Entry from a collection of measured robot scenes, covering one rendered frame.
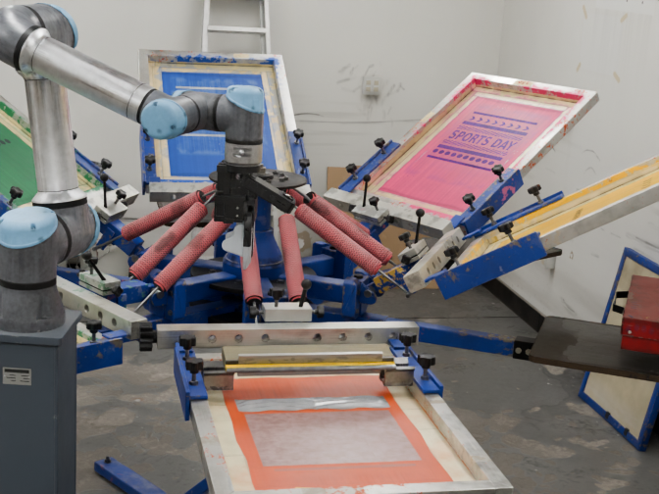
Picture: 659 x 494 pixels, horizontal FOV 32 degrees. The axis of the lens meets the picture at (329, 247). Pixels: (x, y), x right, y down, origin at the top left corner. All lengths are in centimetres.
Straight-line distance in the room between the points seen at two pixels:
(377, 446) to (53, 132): 96
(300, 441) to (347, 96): 455
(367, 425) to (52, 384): 70
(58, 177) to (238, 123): 44
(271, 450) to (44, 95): 88
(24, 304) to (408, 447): 87
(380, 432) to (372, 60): 453
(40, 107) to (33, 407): 62
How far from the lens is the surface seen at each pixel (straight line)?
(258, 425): 257
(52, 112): 246
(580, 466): 489
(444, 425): 258
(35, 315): 239
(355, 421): 262
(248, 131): 225
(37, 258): 237
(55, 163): 247
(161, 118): 216
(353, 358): 273
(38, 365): 240
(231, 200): 228
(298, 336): 295
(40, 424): 245
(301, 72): 681
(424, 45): 697
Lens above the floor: 199
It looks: 15 degrees down
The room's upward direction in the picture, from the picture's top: 4 degrees clockwise
